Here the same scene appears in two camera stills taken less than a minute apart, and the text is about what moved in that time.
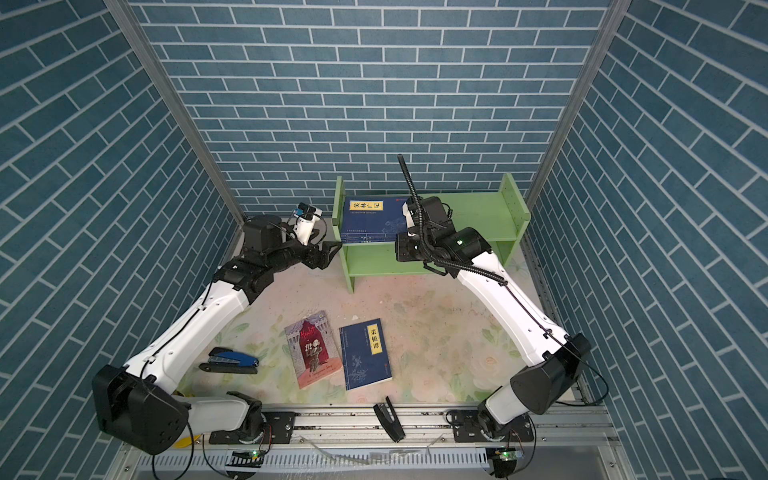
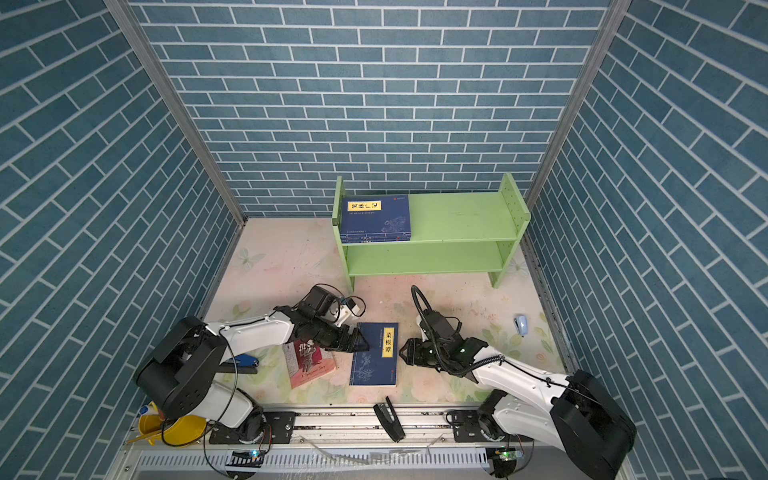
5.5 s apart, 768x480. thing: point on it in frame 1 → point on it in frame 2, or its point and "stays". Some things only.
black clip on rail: [390, 419] stays
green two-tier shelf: [503, 214] stays
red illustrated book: [313, 350] stays
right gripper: [403, 246] → [412, 353]
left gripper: [322, 260] → [351, 344]
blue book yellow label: [373, 219] stays
